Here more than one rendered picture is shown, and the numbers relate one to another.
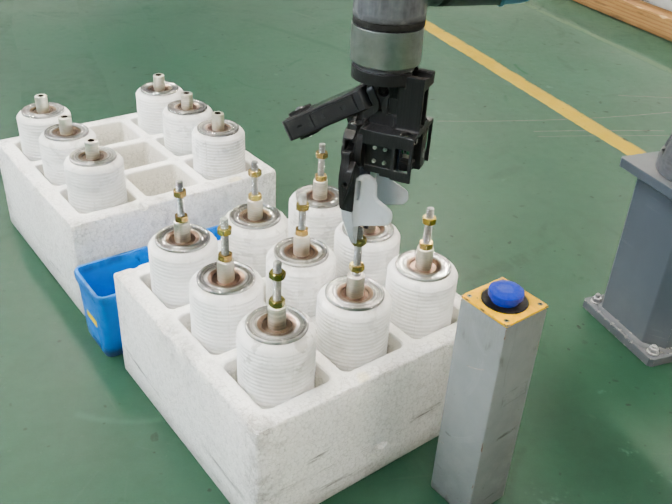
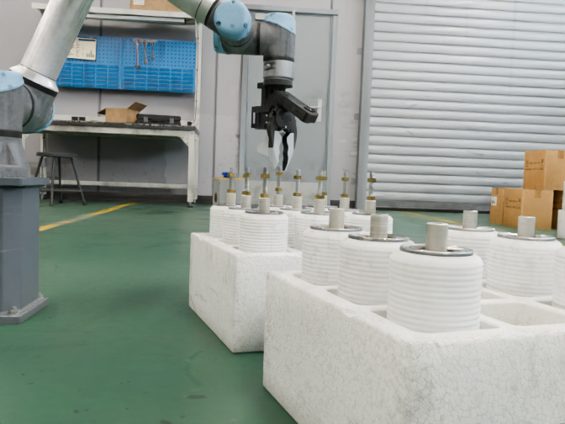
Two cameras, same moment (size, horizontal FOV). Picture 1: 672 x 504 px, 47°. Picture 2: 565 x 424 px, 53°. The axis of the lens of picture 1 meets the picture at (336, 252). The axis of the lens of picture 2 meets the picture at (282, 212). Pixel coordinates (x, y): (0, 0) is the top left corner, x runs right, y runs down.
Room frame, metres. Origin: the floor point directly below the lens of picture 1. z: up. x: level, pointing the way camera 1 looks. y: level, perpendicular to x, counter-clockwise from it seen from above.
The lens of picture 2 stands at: (2.11, 0.40, 0.32)
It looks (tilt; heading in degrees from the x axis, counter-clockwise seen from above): 4 degrees down; 198
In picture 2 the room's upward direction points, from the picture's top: 2 degrees clockwise
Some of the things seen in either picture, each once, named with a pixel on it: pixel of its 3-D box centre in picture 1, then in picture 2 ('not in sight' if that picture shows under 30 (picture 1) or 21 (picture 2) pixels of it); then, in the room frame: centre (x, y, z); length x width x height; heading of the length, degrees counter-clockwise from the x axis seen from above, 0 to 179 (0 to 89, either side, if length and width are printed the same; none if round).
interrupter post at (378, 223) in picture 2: (187, 101); (378, 227); (1.40, 0.30, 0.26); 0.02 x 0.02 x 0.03
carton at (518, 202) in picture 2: not in sight; (527, 208); (-2.68, 0.87, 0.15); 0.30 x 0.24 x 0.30; 21
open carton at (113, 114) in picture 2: not in sight; (122, 114); (-2.81, -2.86, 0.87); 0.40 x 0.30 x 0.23; 99
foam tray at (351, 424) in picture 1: (298, 345); (293, 281); (0.90, 0.05, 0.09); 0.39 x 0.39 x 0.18; 39
